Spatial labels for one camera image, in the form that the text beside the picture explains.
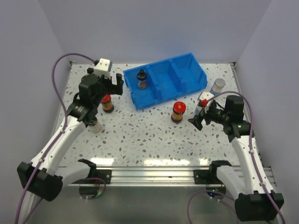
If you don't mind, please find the red lid sauce jar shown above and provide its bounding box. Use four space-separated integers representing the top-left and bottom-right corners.
171 101 186 123
101 94 114 113

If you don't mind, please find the silver lid blue label jar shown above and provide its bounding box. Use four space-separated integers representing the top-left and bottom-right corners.
210 78 226 96

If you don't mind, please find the black cap white spice jar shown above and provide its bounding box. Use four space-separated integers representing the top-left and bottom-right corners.
89 120 102 133

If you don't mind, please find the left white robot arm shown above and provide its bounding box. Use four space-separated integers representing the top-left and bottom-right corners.
17 73 124 202

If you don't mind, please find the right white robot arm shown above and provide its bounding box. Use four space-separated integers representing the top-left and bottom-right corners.
189 91 284 222

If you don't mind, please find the blue three-compartment plastic bin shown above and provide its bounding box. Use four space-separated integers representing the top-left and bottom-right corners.
123 53 207 110

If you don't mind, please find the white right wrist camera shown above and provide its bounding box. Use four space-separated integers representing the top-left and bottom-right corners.
199 91 214 113

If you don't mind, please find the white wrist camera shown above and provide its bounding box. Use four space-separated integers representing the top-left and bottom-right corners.
93 58 113 79
199 91 214 113

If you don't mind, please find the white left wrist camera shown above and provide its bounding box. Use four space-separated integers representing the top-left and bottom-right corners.
93 58 113 79

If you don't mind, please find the aluminium mounting rail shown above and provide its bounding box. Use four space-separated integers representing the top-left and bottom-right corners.
56 166 278 186

